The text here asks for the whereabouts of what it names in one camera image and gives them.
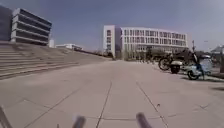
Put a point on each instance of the low white building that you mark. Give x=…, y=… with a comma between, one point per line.
x=68, y=46

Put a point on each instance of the white scooter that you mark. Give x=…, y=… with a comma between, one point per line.
x=175, y=65

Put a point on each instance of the wide stone steps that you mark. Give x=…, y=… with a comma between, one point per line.
x=23, y=61

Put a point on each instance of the blue scooter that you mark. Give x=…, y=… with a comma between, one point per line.
x=196, y=70

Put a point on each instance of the robot's own part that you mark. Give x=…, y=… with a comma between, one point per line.
x=79, y=122
x=143, y=121

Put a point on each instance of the white multi-storey building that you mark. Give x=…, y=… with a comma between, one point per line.
x=150, y=38

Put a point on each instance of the grey banded building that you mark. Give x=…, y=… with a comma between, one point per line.
x=30, y=28

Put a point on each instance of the grey paved plaza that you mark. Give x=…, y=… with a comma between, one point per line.
x=116, y=93

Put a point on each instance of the row of trees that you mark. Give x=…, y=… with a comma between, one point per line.
x=156, y=53

